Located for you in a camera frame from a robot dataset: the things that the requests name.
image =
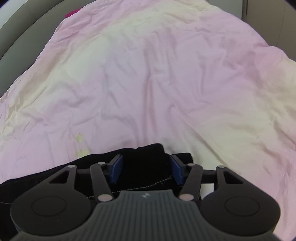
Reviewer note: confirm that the magenta pillow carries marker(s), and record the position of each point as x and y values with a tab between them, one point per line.
72	12

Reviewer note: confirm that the pink and cream blanket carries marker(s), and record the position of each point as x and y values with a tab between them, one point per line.
148	81

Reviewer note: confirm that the grey padded headboard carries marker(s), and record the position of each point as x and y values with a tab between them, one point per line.
20	30

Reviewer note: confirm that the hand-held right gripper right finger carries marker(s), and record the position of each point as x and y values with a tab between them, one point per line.
177	170

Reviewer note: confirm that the black pants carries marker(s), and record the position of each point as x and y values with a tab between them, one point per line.
143	166

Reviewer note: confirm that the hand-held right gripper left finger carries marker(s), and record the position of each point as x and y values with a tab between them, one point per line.
116	169

